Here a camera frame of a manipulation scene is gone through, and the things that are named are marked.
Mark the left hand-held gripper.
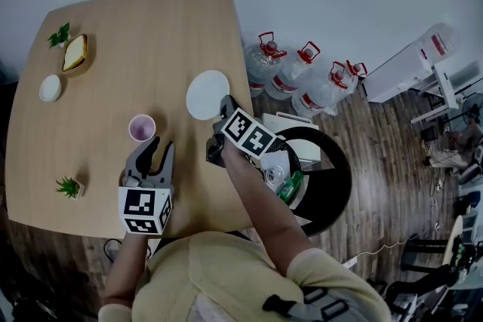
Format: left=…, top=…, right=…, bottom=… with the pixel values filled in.
left=118, top=136, right=177, bottom=236

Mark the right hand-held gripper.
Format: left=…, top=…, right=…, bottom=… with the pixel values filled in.
left=205, top=94, right=278, bottom=168

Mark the white plate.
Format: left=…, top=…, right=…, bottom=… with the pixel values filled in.
left=185, top=69, right=231, bottom=122

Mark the red paper cup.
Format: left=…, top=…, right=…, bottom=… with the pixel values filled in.
left=128, top=113, right=157, bottom=143

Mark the small white dish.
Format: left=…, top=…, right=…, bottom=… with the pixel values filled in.
left=38, top=73, right=63, bottom=103

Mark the person's left forearm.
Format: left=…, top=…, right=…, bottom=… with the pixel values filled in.
left=103, top=232, right=149, bottom=309

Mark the person's right forearm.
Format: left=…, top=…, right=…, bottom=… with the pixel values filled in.
left=220, top=146, right=315, bottom=277

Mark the clear water jug red cap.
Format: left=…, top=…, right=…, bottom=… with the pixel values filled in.
left=291, top=60, right=349, bottom=119
left=244, top=31, right=289, bottom=94
left=344, top=60, right=368, bottom=80
left=264, top=41, right=322, bottom=101

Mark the low white box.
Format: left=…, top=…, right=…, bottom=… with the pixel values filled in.
left=261, top=110, right=322, bottom=171

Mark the white paper sheet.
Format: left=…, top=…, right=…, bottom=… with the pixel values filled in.
left=260, top=150, right=290, bottom=173

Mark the spiky potted plant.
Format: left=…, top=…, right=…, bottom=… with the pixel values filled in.
left=55, top=176, right=85, bottom=201

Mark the clear plastic cup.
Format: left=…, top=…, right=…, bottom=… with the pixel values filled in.
left=263, top=164, right=287, bottom=187

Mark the green plastic bottle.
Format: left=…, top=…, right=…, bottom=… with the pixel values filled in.
left=275, top=170, right=305, bottom=200

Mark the sandwich in wooden tray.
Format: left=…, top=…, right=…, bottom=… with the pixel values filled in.
left=60, top=33, right=92, bottom=75

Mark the person's cream knit sweater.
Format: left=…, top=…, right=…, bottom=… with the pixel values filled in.
left=98, top=230, right=392, bottom=322

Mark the black round bin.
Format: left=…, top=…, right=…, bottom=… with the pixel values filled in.
left=260, top=125, right=353, bottom=238

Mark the bread slice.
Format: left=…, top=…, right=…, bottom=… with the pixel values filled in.
left=62, top=35, right=88, bottom=72

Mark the leafy potted plant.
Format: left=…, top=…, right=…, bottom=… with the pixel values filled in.
left=47, top=22, right=72, bottom=50

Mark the white cabinet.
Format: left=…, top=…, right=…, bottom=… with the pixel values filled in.
left=363, top=22, right=462, bottom=103

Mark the standing fan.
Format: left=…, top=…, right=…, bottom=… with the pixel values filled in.
left=461, top=91, right=483, bottom=126

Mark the pale wooden board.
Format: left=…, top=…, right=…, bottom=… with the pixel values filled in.
left=441, top=214, right=466, bottom=277

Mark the black cable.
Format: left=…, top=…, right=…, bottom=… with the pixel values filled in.
left=103, top=237, right=124, bottom=262

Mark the grey strap with black buckles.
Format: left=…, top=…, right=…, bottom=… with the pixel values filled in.
left=261, top=287, right=351, bottom=322

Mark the white metal frame table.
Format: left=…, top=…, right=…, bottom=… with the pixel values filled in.
left=410, top=60, right=483, bottom=126

